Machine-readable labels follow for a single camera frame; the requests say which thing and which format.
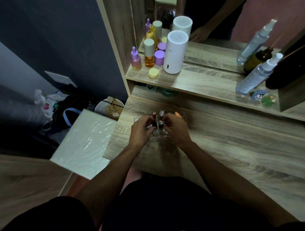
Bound person's right hand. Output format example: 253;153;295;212
162;112;192;148

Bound person's left hand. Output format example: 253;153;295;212
129;115;156;148

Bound person's left forearm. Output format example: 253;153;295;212
76;143;138;228

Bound person's right forearm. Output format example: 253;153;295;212
180;141;298;228

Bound clear acrylic lipstick organizer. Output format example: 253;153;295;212
134;114;187;138

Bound green round container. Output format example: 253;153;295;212
159;87;179;97

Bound black and white packet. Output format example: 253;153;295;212
137;82;158;92

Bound white waste bin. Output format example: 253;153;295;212
95;96;125;121

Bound wooden vanity shelf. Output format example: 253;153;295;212
125;51;305;122

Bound white plastic-covered box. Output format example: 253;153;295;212
50;109;118;180

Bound purple dropper bottle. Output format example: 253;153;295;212
131;46;142;71

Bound purple lidded jar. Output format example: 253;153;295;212
154;50;165;66

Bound orange bottle with beige cap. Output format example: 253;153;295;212
144;39;155;68

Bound white cylindrical humidifier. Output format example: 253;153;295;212
163;30;189;74

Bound black shorts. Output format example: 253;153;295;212
0;176;305;231

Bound blue figurine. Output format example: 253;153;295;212
250;89;267;100

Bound clear spray bottle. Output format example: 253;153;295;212
236;53;283;95

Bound green figurine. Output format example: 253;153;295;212
261;94;278;107

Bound pile of white plastic bags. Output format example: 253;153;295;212
33;89;69;132

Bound dark diffuser bottle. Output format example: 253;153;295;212
265;44;305;90

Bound black bag with blue strap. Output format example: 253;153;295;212
52;94;96;131

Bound white wall plate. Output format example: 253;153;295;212
44;71;78;88

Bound wall mirror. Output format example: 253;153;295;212
131;0;305;75

